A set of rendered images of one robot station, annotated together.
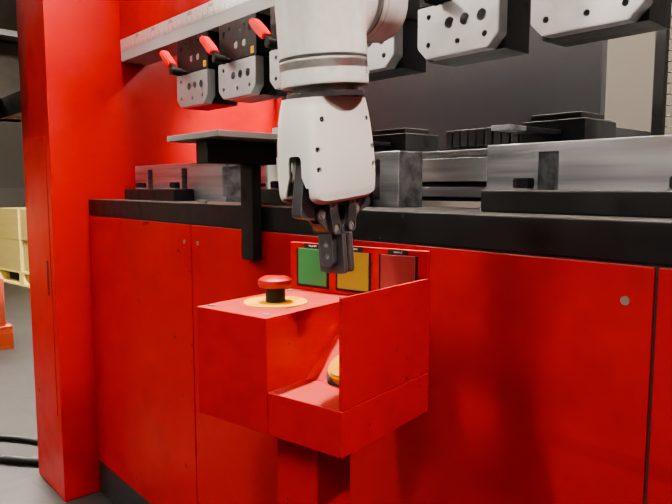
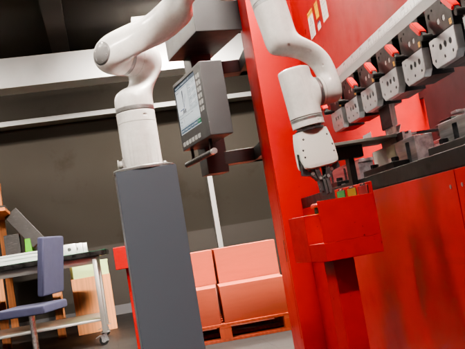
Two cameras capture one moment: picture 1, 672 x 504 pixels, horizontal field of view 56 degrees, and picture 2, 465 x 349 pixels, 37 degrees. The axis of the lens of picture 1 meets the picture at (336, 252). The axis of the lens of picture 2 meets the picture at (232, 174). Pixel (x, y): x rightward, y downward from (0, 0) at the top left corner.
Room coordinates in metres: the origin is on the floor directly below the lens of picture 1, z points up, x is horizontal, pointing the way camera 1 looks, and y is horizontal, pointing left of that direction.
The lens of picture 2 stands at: (-0.96, -0.77, 0.76)
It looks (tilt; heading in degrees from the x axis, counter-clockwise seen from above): 5 degrees up; 33
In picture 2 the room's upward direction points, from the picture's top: 9 degrees counter-clockwise
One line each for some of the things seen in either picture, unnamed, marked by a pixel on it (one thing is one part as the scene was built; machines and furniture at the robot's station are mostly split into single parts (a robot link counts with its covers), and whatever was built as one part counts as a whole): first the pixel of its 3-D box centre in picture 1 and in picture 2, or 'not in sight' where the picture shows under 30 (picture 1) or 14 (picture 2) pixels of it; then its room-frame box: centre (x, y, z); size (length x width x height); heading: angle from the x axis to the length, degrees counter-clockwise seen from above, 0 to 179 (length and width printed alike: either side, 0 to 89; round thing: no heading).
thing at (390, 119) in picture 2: not in sight; (388, 120); (1.28, 0.04, 1.06); 0.10 x 0.02 x 0.10; 41
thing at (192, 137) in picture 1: (255, 140); (350, 145); (1.18, 0.15, 1.00); 0.26 x 0.18 x 0.01; 131
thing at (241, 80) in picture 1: (252, 60); (360, 97); (1.45, 0.19, 1.19); 0.15 x 0.09 x 0.17; 41
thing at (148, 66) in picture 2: not in sight; (136, 76); (0.68, 0.60, 1.30); 0.19 x 0.12 x 0.24; 176
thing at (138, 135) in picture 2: not in sight; (140, 142); (0.65, 0.61, 1.09); 0.19 x 0.19 x 0.18
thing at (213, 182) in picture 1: (185, 182); (349, 176); (1.69, 0.40, 0.92); 0.50 x 0.06 x 0.10; 41
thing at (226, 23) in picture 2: not in sight; (210, 88); (1.94, 1.18, 1.52); 0.51 x 0.25 x 0.85; 55
